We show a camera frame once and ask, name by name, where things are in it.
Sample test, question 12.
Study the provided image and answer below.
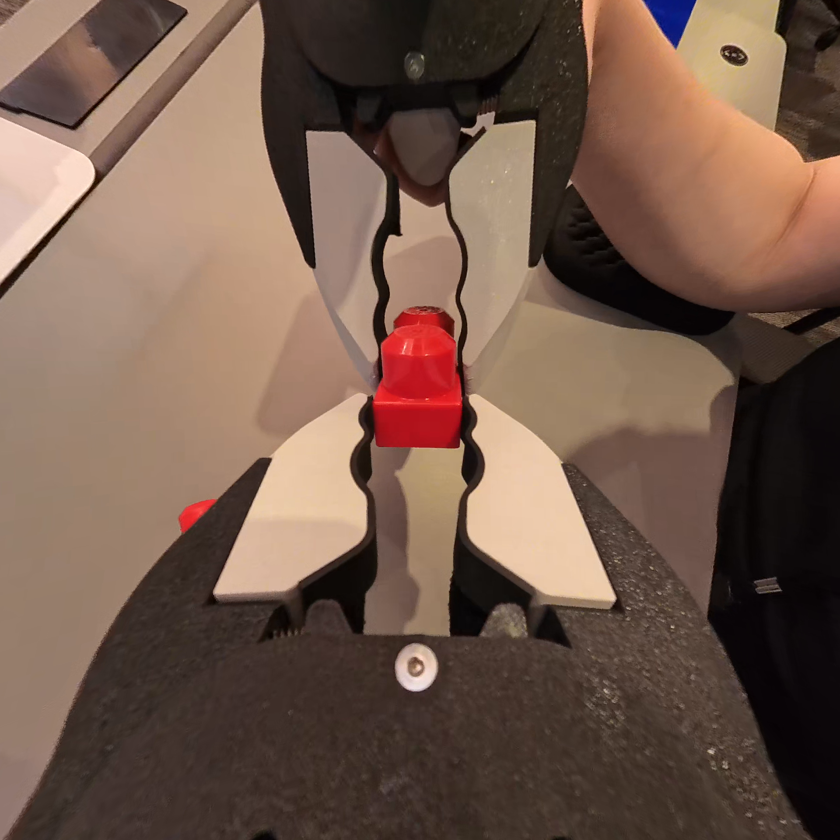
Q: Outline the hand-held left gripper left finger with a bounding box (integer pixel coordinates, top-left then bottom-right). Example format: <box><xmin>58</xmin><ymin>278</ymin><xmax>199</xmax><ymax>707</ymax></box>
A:
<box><xmin>213</xmin><ymin>392</ymin><xmax>379</xmax><ymax>627</ymax></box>

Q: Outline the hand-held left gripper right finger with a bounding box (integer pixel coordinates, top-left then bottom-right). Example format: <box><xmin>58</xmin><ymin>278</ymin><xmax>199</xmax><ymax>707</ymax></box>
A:
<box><xmin>451</xmin><ymin>392</ymin><xmax>618</xmax><ymax>631</ymax></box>

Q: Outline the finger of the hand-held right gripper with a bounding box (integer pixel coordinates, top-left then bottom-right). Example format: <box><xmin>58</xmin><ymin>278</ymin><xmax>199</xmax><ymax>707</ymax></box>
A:
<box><xmin>305</xmin><ymin>128</ymin><xmax>403</xmax><ymax>389</ymax></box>
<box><xmin>446</xmin><ymin>118</ymin><xmax>539</xmax><ymax>368</ymax></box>

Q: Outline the red one-stud toy block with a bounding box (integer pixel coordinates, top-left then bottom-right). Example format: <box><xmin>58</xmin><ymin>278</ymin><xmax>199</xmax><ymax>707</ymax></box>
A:
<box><xmin>178</xmin><ymin>499</ymin><xmax>219</xmax><ymax>534</ymax></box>

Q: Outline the red two-stud toy block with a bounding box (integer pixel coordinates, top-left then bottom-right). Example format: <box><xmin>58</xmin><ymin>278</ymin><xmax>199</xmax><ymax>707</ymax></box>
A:
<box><xmin>372</xmin><ymin>304</ymin><xmax>465</xmax><ymax>450</ymax></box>

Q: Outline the blue plastic bin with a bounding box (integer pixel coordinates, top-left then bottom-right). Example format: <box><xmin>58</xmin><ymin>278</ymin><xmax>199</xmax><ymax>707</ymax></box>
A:
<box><xmin>646</xmin><ymin>0</ymin><xmax>698</xmax><ymax>48</ymax></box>

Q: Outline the person's right forearm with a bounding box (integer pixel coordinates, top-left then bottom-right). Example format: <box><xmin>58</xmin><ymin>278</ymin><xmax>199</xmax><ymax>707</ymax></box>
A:
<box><xmin>570</xmin><ymin>0</ymin><xmax>840</xmax><ymax>315</ymax></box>

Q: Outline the grey desk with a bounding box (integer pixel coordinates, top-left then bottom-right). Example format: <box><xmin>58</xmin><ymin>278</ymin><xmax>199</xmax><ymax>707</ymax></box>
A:
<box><xmin>0</xmin><ymin>0</ymin><xmax>788</xmax><ymax>808</ymax></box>

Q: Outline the person's right hand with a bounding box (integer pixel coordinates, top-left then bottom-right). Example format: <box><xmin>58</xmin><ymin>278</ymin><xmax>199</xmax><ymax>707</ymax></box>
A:
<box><xmin>399</xmin><ymin>178</ymin><xmax>452</xmax><ymax>208</ymax></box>

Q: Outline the person's black shirt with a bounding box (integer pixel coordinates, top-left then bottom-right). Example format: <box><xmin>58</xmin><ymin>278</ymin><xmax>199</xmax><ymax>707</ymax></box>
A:
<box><xmin>710</xmin><ymin>340</ymin><xmax>840</xmax><ymax>840</ymax></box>

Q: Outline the black flat plate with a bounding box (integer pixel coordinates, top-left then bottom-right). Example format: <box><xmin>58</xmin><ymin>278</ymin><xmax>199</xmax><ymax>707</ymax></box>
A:
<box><xmin>0</xmin><ymin>0</ymin><xmax>189</xmax><ymax>129</ymax></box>

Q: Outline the instruction sheet on stand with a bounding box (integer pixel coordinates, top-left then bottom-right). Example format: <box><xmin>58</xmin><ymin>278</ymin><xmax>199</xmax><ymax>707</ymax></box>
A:
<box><xmin>0</xmin><ymin>117</ymin><xmax>97</xmax><ymax>284</ymax></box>

